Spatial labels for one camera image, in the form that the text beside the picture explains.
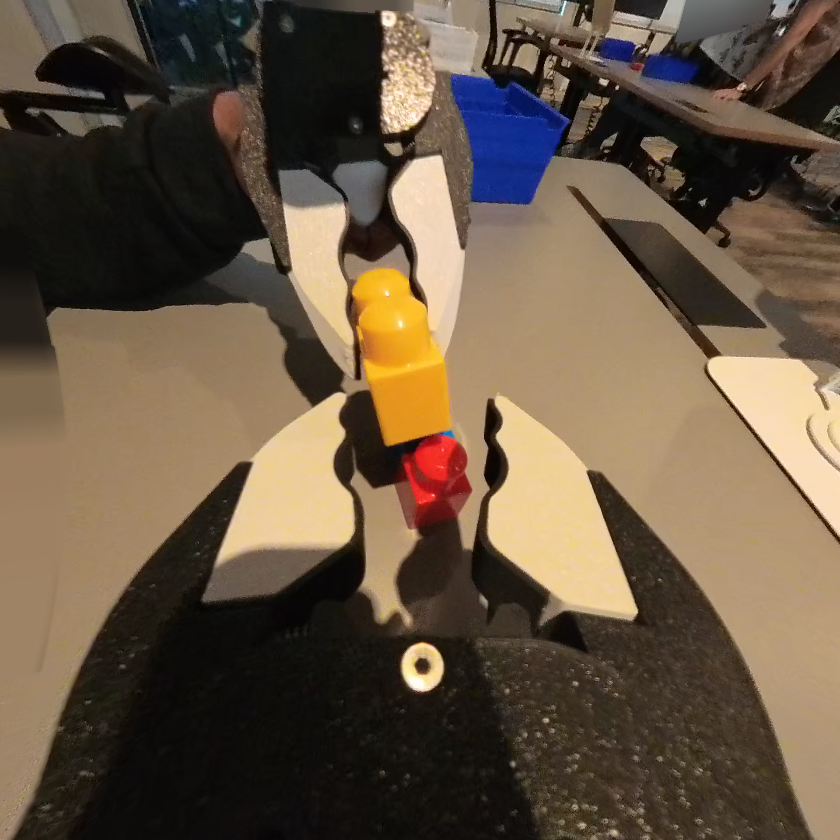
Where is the white board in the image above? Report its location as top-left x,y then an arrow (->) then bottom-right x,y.
705,356 -> 840,540

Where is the yellow mega block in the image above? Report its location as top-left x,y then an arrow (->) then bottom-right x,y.
350,268 -> 454,448

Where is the long wooden table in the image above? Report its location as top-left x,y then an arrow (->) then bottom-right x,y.
518,16 -> 840,155

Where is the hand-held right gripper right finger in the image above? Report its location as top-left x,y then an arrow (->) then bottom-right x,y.
472,394 -> 639,624

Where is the red mega block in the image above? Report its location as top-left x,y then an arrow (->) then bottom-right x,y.
394,436 -> 474,532

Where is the blue mega block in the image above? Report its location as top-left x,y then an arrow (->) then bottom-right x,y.
392,428 -> 458,455

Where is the black office chair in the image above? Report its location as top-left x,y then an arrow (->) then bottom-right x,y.
0,35 -> 173,135

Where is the person's left forearm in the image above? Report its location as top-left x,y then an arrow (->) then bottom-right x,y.
0,92 -> 271,311

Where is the black table mat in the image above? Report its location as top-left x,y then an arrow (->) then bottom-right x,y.
602,217 -> 768,329

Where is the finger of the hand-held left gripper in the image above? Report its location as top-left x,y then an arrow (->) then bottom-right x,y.
278,167 -> 362,382
387,154 -> 467,360

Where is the person's left hand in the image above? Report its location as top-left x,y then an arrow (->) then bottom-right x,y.
211,88 -> 248,173

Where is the dark wooden chair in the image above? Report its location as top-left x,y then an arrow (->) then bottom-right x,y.
481,0 -> 560,89

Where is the large blue plastic bin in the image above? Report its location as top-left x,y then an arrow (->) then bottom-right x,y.
449,73 -> 571,206

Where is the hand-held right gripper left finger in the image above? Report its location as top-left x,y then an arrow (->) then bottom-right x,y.
200,392 -> 366,605

